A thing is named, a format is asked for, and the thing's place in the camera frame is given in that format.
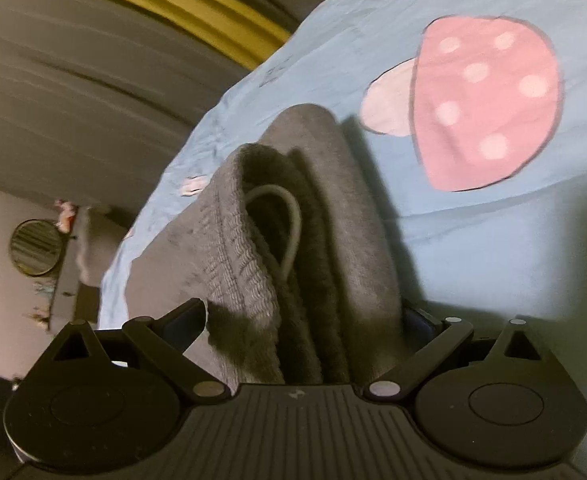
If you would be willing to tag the light blue printed bed sheet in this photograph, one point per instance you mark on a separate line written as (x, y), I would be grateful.
(473, 250)

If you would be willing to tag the round wall mirror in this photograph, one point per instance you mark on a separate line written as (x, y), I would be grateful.
(36, 246)

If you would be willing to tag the small pink figure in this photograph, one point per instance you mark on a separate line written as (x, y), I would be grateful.
(65, 215)

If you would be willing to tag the grey pants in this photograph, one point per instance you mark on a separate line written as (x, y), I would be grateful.
(318, 240)

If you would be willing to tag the yellow curtain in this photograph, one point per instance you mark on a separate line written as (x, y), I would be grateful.
(173, 10)

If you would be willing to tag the grey cushion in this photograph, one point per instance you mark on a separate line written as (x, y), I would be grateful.
(98, 245)

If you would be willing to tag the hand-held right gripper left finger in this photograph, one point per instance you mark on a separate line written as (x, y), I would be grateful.
(186, 327)

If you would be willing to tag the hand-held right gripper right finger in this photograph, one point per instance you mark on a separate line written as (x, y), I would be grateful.
(419, 324)

